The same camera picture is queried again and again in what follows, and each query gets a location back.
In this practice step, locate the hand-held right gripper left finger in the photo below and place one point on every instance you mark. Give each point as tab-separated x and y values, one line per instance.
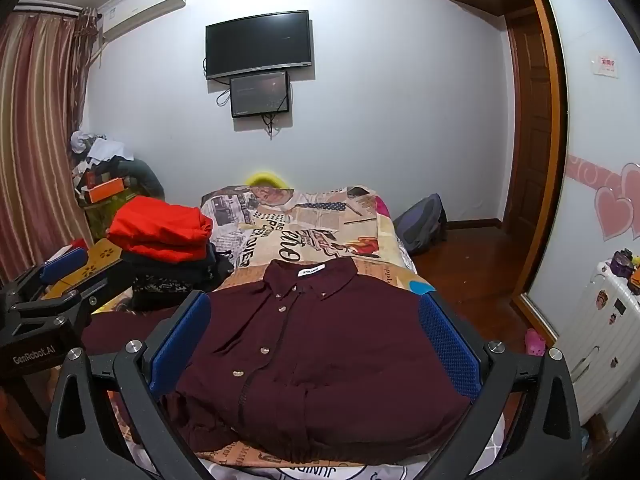
182	340

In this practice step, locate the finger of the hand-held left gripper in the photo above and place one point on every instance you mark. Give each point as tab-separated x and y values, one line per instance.
62	264
107	282

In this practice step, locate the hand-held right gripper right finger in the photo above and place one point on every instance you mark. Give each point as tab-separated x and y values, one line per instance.
450	350

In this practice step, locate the maroon button shirt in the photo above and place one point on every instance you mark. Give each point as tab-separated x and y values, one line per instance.
325	360

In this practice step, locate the wooden stool with flower cutouts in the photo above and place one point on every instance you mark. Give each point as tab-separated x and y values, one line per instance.
102	255

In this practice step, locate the black patterned folded garment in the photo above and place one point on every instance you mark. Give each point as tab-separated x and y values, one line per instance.
165	290

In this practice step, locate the green box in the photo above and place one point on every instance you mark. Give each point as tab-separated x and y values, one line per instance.
102	217

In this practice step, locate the red folded garment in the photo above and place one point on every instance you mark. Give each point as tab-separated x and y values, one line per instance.
160	225

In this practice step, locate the navy folded garment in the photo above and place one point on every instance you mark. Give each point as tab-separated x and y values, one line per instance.
200	262

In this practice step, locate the orange box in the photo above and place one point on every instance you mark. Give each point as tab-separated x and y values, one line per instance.
102	190

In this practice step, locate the pink shoe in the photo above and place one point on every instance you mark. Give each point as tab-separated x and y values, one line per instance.
535	342

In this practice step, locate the pile of clutter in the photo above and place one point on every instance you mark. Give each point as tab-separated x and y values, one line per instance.
107	157

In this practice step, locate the grey backpack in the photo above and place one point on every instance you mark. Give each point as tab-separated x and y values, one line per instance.
420	222

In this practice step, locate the striped brown curtain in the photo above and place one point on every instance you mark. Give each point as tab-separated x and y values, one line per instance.
35	135

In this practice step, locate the white cabinet with stickers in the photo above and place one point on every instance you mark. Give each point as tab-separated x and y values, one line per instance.
600	340

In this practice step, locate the newspaper printed blanket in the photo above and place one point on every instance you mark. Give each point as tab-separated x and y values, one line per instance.
310	230

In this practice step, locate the yellow pillow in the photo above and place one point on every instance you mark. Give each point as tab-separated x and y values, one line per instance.
265	179

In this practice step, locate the purple jar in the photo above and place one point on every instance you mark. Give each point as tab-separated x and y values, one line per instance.
622	262

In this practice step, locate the wooden door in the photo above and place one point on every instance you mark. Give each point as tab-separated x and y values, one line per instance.
530	135

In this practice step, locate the white air conditioner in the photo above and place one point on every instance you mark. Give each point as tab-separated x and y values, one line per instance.
142	7

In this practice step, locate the pink heart wall sticker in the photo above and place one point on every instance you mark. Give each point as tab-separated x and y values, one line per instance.
612	205

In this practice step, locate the small wall monitor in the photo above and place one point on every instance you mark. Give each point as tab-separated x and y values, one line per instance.
260	94

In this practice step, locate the wall television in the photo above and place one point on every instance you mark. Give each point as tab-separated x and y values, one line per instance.
259	45

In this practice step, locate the small wall sign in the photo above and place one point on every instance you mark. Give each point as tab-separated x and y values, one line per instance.
606	65

